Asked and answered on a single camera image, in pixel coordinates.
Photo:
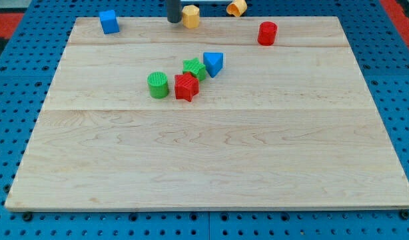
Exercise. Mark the blue triangle block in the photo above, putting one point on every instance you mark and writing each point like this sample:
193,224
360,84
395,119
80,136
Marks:
214,62

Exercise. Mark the yellow hexagon block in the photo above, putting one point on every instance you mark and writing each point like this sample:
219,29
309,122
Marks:
191,16

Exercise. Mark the green cylinder block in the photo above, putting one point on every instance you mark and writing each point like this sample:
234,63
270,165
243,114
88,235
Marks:
158,85

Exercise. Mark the green star block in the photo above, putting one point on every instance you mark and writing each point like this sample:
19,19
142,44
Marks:
195,68

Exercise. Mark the light wooden board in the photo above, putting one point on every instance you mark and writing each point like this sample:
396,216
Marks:
290,127

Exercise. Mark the blue cube block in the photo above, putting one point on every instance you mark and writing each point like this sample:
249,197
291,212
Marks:
108,20

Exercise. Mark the red cylinder block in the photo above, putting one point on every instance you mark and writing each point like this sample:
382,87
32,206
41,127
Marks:
267,33

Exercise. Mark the red star block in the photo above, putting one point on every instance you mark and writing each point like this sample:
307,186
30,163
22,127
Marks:
186,86

